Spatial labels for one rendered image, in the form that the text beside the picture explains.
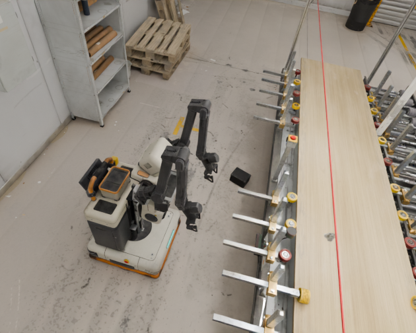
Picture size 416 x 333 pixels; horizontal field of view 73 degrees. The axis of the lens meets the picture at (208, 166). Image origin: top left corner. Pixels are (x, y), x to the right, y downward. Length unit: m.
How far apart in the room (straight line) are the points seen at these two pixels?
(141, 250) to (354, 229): 1.70
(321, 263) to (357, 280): 0.23
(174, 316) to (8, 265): 1.54
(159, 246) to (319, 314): 1.36
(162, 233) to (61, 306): 0.99
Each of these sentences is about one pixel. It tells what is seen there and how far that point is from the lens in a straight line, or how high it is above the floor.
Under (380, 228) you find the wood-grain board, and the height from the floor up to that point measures 0.90.
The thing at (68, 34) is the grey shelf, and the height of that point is 1.20.
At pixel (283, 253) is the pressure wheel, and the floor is 0.90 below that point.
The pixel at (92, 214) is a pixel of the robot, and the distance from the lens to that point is 2.20.
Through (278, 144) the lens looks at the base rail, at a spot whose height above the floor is 0.70.
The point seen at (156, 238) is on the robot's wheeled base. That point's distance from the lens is 2.63.
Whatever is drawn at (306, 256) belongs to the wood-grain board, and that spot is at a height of 0.90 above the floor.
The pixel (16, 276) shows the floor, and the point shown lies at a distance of 3.09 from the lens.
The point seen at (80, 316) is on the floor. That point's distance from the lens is 2.79.
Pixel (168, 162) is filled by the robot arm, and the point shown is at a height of 1.57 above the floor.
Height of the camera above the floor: 2.62
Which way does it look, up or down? 48 degrees down
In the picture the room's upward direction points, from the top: 9 degrees clockwise
